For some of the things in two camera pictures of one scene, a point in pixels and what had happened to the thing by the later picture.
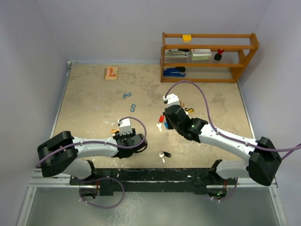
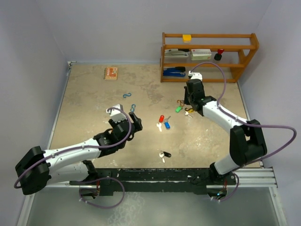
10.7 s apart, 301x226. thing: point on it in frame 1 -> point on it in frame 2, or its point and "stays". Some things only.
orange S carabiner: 181,105 stays
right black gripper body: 171,126 -> 187,98
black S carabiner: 189,109 stays
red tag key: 161,119 stays
